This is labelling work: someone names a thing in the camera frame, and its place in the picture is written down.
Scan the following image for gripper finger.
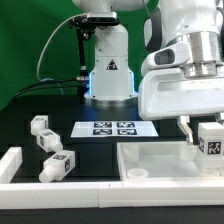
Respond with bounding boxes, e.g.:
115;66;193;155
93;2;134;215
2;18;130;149
215;113;224;123
177;116;194;145

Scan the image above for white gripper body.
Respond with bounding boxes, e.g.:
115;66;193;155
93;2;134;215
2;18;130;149
138;42;224;120

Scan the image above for white square table top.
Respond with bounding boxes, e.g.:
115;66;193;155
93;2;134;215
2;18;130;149
117;141;224;181

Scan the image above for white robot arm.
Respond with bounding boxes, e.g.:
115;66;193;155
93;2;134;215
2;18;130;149
72;0;224;136

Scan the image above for white tag sheet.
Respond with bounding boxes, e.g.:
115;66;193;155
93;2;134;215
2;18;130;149
71;121;158;138

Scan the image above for white front fence bar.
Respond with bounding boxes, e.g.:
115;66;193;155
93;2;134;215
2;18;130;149
0;180;224;209

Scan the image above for white fence bar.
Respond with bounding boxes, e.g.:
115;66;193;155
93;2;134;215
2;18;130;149
0;180;224;209
0;147;23;184

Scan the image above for white left fence bar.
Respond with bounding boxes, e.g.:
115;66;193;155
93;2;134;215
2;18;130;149
0;147;23;184

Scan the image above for thin grey cable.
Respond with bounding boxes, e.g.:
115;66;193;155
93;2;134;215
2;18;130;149
141;0;152;18

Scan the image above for grey camera on mount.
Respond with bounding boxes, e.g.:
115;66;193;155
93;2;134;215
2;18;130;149
87;12;118;26

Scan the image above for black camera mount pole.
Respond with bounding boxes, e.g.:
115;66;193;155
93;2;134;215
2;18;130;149
69;16;96;103

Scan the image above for white cable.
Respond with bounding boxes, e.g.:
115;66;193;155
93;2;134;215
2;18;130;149
36;13;88;96

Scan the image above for black cables on table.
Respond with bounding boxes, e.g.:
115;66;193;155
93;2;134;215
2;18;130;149
11;77;91;102

